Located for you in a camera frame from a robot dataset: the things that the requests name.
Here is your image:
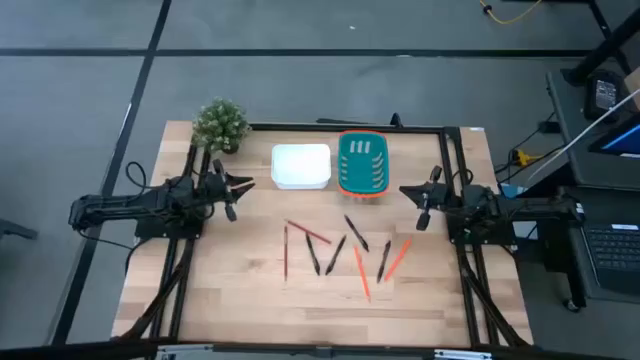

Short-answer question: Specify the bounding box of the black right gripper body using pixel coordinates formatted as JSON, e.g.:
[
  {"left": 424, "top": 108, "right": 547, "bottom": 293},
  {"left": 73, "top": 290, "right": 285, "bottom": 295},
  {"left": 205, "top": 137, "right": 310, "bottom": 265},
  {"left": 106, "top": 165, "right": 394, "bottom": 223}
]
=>
[{"left": 416, "top": 166, "right": 454, "bottom": 232}]

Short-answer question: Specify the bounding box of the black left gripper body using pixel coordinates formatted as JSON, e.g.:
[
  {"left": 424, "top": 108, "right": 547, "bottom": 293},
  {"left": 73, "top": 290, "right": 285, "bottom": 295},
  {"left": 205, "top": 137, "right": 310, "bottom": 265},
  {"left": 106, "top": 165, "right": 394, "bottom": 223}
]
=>
[{"left": 204, "top": 158, "right": 238, "bottom": 223}]

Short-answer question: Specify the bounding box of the orange pencil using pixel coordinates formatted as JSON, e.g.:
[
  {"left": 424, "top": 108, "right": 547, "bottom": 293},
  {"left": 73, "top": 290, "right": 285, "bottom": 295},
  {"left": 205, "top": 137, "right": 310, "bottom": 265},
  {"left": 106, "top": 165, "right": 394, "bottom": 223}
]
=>
[
  {"left": 352, "top": 244, "right": 372, "bottom": 303},
  {"left": 383, "top": 237, "right": 413, "bottom": 282}
]

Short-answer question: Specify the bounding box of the black pen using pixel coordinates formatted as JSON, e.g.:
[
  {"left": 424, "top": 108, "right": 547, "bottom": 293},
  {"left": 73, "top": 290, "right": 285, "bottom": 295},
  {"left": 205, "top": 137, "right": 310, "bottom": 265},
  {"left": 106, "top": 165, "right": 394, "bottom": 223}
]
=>
[
  {"left": 376, "top": 240, "right": 393, "bottom": 285},
  {"left": 324, "top": 234, "right": 348, "bottom": 277},
  {"left": 304, "top": 232, "right": 322, "bottom": 277},
  {"left": 343, "top": 214, "right": 370, "bottom": 253}
]

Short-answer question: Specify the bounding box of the red colored pencil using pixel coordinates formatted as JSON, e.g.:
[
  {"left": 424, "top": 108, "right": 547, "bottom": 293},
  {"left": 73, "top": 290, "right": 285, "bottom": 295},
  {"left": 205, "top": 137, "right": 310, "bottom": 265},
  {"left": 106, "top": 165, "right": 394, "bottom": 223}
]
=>
[{"left": 284, "top": 218, "right": 333, "bottom": 246}]

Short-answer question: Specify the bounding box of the green basket with orange rim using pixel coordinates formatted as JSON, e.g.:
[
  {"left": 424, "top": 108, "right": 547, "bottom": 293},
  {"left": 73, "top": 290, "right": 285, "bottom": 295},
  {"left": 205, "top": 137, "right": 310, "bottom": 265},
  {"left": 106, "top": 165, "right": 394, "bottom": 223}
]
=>
[{"left": 336, "top": 129, "right": 391, "bottom": 200}]

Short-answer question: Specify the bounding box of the small potted green plant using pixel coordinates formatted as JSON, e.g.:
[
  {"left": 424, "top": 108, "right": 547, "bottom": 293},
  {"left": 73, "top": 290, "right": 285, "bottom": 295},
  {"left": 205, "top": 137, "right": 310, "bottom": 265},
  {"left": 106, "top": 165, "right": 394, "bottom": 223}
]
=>
[{"left": 191, "top": 97, "right": 252, "bottom": 155}]

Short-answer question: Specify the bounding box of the white plastic bin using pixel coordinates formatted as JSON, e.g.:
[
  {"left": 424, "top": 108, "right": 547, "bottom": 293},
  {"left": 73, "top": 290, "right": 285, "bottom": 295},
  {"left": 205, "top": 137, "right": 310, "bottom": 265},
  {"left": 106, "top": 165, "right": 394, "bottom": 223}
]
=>
[{"left": 270, "top": 143, "right": 333, "bottom": 191}]

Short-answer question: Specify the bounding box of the grey desk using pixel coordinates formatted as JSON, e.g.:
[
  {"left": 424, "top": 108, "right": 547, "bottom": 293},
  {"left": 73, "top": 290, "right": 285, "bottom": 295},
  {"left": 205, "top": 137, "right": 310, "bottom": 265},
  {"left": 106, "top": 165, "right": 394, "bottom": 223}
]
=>
[{"left": 545, "top": 69, "right": 640, "bottom": 191}]

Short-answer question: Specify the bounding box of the black aluminium beam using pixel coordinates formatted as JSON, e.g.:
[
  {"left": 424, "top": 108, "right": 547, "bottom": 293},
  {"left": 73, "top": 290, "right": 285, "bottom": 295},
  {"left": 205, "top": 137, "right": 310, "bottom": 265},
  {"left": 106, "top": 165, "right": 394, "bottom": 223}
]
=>
[{"left": 0, "top": 341, "right": 640, "bottom": 360}]

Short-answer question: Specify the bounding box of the white rod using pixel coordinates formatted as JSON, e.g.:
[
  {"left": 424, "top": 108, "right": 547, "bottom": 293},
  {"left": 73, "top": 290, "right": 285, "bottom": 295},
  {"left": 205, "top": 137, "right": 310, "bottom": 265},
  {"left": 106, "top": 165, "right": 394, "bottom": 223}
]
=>
[{"left": 527, "top": 88, "right": 640, "bottom": 182}]

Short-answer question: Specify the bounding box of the black laptop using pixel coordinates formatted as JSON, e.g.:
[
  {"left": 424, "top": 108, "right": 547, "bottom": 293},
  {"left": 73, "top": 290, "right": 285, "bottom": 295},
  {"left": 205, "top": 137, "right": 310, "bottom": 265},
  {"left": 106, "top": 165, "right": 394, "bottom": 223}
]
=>
[{"left": 579, "top": 219, "right": 640, "bottom": 296}]

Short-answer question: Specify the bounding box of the monitor with blue screen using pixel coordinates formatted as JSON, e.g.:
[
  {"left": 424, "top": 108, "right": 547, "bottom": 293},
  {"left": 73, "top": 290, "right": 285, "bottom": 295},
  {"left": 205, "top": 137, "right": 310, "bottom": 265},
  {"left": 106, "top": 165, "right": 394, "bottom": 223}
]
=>
[{"left": 588, "top": 114, "right": 640, "bottom": 160}]

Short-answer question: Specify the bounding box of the black device with screen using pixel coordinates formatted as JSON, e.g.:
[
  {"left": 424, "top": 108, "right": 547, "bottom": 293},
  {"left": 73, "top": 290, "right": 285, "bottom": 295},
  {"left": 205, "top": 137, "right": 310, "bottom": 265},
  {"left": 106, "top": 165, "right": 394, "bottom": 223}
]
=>
[{"left": 583, "top": 69, "right": 626, "bottom": 121}]

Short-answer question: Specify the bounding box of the black chair leg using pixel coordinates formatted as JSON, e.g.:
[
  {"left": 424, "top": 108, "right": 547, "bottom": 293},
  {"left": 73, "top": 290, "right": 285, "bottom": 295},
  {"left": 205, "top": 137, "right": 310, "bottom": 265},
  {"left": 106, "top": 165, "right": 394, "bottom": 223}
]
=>
[{"left": 0, "top": 218, "right": 39, "bottom": 241}]

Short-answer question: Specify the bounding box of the black desk leg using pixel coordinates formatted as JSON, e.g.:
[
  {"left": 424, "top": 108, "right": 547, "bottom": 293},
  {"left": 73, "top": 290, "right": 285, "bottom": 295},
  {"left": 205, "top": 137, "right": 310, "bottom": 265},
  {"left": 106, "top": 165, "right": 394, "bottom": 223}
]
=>
[{"left": 562, "top": 0, "right": 640, "bottom": 87}]

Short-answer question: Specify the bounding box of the black aluminium table frame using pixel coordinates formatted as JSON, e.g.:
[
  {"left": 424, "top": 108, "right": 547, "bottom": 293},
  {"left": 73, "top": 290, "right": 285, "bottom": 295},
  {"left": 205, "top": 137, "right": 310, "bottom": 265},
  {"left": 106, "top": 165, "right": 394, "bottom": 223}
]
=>
[{"left": 112, "top": 122, "right": 534, "bottom": 351}]

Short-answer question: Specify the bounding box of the black mount bracket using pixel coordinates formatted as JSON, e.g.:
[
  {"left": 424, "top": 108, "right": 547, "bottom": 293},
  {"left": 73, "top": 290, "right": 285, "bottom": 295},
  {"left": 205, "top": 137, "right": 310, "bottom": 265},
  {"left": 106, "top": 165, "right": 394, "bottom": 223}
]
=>
[{"left": 315, "top": 112, "right": 405, "bottom": 129}]

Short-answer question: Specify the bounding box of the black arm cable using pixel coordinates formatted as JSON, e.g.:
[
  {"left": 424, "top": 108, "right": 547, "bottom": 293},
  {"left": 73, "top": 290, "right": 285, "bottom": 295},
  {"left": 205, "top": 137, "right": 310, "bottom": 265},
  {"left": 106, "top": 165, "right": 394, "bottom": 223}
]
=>
[{"left": 124, "top": 160, "right": 151, "bottom": 192}]

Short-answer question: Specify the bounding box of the silver metal bracket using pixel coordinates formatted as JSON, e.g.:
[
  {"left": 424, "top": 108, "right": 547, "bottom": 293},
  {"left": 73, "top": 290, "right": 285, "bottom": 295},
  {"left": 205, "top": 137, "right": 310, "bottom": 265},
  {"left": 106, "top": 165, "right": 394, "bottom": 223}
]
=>
[
  {"left": 433, "top": 348, "right": 494, "bottom": 360},
  {"left": 157, "top": 343, "right": 214, "bottom": 360}
]

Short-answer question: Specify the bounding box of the yellow floor cable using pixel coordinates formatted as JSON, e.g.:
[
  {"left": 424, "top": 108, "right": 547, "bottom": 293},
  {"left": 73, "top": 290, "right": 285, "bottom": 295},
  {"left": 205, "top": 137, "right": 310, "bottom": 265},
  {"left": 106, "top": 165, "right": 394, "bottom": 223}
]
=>
[{"left": 478, "top": 0, "right": 544, "bottom": 25}]

